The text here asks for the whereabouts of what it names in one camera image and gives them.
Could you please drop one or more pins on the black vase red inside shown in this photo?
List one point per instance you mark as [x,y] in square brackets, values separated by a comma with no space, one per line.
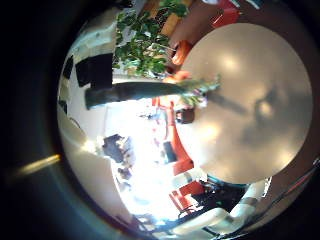
[185,115]

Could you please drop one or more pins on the orange plastic chair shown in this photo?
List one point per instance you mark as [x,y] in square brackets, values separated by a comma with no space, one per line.
[181,53]

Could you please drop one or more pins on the green leafy potted plant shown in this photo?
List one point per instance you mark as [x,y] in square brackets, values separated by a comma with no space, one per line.
[143,46]

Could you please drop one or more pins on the teal table base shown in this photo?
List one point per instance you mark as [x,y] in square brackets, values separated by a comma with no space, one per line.
[226,182]

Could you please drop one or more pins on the red box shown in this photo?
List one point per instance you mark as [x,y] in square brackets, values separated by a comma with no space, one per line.
[226,15]

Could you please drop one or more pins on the black camera rig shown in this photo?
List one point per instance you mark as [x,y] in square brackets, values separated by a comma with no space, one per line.
[113,146]

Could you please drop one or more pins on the large black wall panel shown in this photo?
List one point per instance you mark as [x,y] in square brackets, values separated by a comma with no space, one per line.
[95,70]

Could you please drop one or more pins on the small black wall panel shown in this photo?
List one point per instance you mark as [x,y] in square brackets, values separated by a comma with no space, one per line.
[68,66]

